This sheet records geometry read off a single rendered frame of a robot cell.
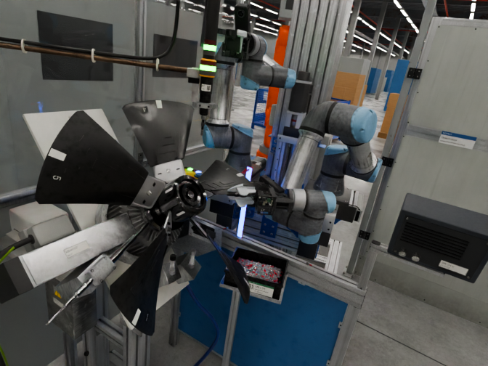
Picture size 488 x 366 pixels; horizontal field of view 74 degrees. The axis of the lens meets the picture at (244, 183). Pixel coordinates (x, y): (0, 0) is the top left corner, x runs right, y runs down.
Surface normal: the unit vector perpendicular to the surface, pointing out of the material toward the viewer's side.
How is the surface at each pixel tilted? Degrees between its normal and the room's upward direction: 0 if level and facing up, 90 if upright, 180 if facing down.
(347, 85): 90
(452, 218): 15
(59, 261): 50
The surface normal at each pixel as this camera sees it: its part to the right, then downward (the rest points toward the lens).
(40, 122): 0.74, -0.37
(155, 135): 0.11, -0.37
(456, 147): -0.50, 0.26
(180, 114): 0.29, -0.51
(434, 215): 0.00, -0.83
